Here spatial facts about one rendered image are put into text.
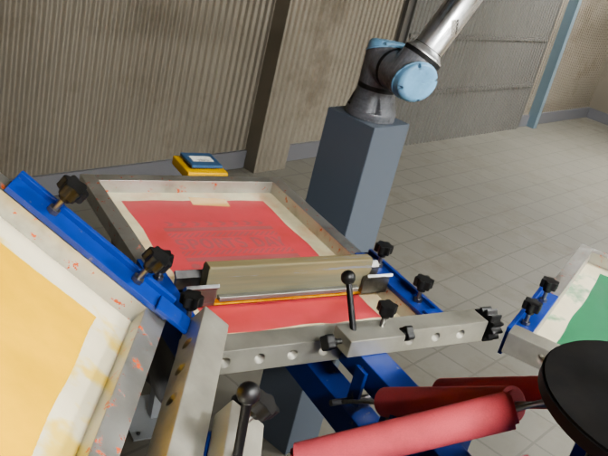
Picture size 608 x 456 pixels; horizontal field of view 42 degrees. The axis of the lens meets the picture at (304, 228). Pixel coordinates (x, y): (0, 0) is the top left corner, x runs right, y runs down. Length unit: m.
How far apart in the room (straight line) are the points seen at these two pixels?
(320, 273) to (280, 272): 0.10
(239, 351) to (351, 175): 1.06
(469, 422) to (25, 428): 0.54
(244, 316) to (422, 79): 0.88
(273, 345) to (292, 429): 1.37
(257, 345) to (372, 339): 0.21
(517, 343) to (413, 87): 0.80
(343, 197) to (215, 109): 2.59
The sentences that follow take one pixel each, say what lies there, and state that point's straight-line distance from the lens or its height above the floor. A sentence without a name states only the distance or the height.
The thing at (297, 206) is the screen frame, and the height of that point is 0.98.
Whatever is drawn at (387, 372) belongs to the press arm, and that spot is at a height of 1.04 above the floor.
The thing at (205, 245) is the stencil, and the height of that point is 0.96.
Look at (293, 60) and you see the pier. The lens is 5.05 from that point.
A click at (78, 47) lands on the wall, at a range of 4.15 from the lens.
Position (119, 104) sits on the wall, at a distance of 4.41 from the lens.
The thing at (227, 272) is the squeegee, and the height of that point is 1.05.
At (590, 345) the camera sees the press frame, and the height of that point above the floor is 1.32.
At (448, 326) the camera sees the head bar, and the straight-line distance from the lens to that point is 1.65.
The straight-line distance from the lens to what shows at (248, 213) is 2.12.
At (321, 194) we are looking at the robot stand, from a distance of 2.42.
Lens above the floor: 1.79
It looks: 23 degrees down
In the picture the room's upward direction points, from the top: 14 degrees clockwise
